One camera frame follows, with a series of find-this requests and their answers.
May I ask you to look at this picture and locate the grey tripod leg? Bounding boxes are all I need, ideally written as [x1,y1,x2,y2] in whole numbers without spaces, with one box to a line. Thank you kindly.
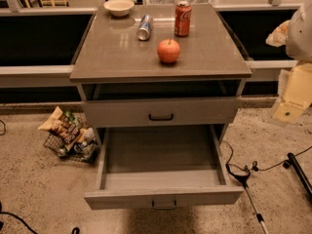
[226,164,269,234]

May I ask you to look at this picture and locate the black cable bottom left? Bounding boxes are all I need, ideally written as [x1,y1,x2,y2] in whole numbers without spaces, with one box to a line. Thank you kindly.
[0,202,81,234]

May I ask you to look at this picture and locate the red cola can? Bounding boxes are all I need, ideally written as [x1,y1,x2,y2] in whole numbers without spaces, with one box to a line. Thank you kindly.
[175,1,192,37]

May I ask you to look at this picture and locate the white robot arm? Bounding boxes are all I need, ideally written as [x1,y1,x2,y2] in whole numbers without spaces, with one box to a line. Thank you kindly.
[265,0,312,125]

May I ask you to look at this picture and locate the black pole right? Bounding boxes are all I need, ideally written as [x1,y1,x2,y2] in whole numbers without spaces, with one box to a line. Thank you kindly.
[283,153,312,199]

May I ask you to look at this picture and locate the red apple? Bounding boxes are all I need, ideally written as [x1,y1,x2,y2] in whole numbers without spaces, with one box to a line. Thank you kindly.
[157,39,180,63]

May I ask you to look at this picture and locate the wire basket of snacks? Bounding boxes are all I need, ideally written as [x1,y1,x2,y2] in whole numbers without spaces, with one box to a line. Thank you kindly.
[44,111,99,164]

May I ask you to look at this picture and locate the white bowl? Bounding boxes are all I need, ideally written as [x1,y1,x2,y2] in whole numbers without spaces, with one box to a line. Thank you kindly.
[103,0,135,17]

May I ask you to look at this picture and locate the closed upper grey drawer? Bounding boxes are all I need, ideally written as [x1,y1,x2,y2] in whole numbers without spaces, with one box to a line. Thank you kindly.
[82,97,238,128]

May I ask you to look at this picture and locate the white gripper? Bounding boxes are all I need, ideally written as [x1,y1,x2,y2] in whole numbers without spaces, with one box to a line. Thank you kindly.
[265,20,312,124]

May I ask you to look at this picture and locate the chip bag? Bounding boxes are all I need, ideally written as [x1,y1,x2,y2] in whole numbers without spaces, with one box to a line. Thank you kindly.
[39,106,80,144]

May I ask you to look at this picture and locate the black cable on floor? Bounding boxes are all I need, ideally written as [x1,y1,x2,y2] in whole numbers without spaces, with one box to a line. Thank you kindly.
[221,139,312,177]

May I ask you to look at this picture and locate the open lower grey drawer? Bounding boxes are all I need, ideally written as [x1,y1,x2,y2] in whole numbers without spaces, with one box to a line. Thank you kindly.
[85,125,243,210]

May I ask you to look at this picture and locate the blue silver soda can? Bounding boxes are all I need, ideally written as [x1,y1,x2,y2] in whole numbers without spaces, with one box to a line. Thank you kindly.
[136,15,153,41]

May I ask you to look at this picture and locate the grey drawer cabinet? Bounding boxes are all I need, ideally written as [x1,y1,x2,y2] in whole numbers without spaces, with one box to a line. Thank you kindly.
[69,2,254,211]

